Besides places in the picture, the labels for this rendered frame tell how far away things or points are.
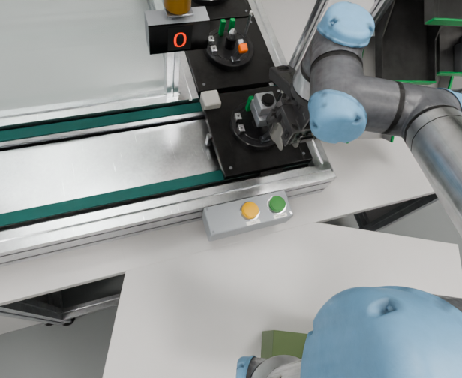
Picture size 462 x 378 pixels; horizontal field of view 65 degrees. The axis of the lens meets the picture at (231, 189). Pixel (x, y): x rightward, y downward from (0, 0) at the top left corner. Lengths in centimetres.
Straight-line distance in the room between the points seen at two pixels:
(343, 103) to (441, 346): 35
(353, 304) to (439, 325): 4
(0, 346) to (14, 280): 93
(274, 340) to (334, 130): 48
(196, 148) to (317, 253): 42
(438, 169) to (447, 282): 74
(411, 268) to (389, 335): 91
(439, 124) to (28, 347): 169
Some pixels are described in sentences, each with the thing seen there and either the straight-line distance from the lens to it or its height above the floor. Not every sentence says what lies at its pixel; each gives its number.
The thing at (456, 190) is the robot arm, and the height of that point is 146.
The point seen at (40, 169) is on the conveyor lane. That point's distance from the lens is 97.
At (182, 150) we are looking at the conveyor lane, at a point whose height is 92.
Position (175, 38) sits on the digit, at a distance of 77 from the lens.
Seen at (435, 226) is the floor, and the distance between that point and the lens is 237.
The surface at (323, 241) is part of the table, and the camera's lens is 101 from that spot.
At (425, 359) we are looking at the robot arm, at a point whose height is 159.
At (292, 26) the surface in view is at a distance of 140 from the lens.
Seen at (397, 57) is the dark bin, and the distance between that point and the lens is 91.
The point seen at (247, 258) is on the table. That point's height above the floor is 86.
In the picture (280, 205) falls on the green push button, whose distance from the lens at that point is 88.
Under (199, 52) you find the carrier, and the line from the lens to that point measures 108.
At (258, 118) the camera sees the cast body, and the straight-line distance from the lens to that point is 88.
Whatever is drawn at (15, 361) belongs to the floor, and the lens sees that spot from 186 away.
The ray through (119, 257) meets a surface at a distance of 92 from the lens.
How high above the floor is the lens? 175
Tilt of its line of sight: 65 degrees down
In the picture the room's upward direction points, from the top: 23 degrees clockwise
